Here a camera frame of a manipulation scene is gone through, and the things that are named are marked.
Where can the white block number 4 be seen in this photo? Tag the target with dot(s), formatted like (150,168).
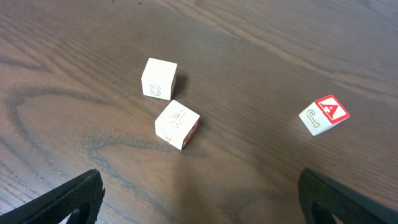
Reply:
(176,124)

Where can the red letter A block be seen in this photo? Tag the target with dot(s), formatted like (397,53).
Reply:
(323,114)

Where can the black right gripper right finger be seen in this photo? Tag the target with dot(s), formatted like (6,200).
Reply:
(324,200)

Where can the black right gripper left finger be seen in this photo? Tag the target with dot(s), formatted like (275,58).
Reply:
(78,200)

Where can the white block number 8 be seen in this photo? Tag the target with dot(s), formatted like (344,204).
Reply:
(158,78)

